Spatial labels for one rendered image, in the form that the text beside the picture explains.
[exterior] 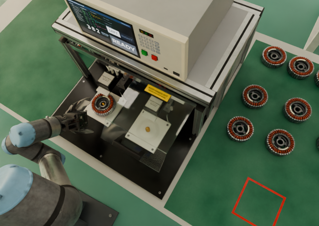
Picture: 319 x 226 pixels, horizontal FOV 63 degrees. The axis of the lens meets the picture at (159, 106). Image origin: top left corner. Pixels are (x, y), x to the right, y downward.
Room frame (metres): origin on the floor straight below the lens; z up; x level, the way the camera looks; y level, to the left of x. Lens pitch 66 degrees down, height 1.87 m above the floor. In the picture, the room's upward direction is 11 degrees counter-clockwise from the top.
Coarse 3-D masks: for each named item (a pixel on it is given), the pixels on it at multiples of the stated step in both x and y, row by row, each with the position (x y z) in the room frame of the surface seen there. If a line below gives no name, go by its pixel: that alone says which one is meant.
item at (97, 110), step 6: (96, 96) 0.58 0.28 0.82; (102, 96) 0.57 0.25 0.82; (108, 96) 0.57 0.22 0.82; (96, 102) 0.55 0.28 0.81; (102, 102) 0.55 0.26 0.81; (108, 102) 0.55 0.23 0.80; (114, 102) 0.53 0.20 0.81; (96, 108) 0.52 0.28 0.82; (102, 108) 0.52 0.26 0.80; (108, 108) 0.51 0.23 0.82; (96, 114) 0.50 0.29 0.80; (102, 114) 0.49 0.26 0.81; (108, 114) 0.49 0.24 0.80
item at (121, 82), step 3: (123, 75) 0.66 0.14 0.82; (126, 78) 0.64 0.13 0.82; (129, 78) 0.64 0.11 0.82; (120, 81) 0.63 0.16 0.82; (123, 81) 0.63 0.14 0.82; (126, 81) 0.62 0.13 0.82; (129, 81) 0.64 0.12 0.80; (117, 84) 0.63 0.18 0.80; (120, 84) 0.62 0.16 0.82; (123, 84) 0.61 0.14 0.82; (126, 84) 0.62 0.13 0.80; (129, 84) 0.63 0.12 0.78; (120, 87) 0.63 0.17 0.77; (123, 87) 0.61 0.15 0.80; (126, 87) 0.61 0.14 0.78
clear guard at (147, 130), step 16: (144, 80) 0.47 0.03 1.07; (128, 96) 0.42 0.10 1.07; (144, 96) 0.40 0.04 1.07; (176, 96) 0.38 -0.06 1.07; (112, 112) 0.37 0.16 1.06; (128, 112) 0.36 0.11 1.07; (144, 112) 0.35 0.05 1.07; (160, 112) 0.34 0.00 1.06; (176, 112) 0.32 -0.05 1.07; (112, 128) 0.32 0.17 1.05; (128, 128) 0.30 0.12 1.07; (144, 128) 0.29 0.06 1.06; (160, 128) 0.28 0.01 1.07; (176, 128) 0.27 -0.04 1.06; (128, 144) 0.26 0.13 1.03; (144, 144) 0.24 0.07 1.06; (160, 144) 0.23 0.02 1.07; (144, 160) 0.20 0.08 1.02; (160, 160) 0.18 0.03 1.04
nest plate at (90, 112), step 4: (116, 96) 0.58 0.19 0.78; (104, 100) 0.57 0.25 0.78; (116, 100) 0.56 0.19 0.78; (108, 104) 0.54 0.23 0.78; (88, 108) 0.54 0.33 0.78; (88, 112) 0.52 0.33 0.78; (92, 112) 0.52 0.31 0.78; (92, 116) 0.50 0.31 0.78; (96, 116) 0.50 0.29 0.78; (100, 120) 0.47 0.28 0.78; (104, 120) 0.47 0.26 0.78
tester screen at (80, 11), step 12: (72, 0) 0.67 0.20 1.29; (84, 12) 0.64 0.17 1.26; (96, 12) 0.60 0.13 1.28; (84, 24) 0.66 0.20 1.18; (96, 24) 0.62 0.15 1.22; (108, 24) 0.58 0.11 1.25; (120, 24) 0.55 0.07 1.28; (96, 36) 0.64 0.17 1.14; (108, 36) 0.60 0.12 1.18; (132, 36) 0.52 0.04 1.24
